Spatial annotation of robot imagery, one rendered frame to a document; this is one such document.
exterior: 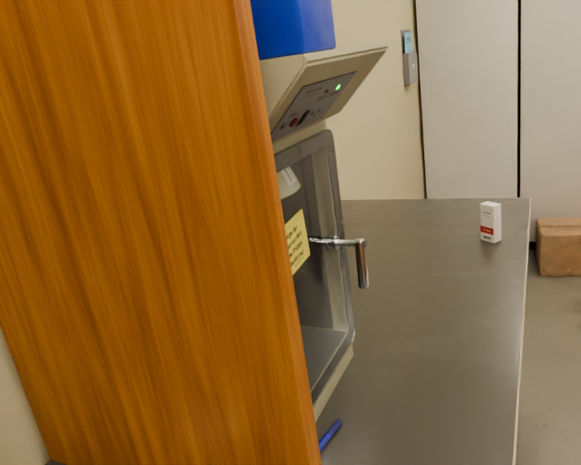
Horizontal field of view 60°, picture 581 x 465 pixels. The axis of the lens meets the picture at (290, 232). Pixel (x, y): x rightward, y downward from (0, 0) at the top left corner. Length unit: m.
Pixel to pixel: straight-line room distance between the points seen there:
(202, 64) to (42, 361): 0.53
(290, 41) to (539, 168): 3.24
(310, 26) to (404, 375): 0.64
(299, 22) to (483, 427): 0.64
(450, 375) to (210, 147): 0.64
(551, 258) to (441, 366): 2.56
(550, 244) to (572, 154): 0.61
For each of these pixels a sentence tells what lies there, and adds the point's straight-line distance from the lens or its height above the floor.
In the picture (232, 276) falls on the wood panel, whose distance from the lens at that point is 0.54.
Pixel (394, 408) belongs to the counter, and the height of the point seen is 0.94.
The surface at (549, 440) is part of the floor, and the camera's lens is 2.31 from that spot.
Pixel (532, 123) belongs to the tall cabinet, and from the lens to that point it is 3.65.
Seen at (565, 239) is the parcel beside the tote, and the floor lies 0.25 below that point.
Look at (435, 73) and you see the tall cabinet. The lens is 3.66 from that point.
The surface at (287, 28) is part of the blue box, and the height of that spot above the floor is 1.54.
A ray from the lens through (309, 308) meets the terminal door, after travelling 0.78.
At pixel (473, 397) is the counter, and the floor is 0.94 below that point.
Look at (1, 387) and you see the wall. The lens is 0.95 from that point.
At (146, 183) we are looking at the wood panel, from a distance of 0.56.
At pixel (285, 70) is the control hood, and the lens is 0.54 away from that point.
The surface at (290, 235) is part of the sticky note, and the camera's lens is 0.71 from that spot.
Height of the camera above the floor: 1.51
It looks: 19 degrees down
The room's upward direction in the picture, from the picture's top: 9 degrees counter-clockwise
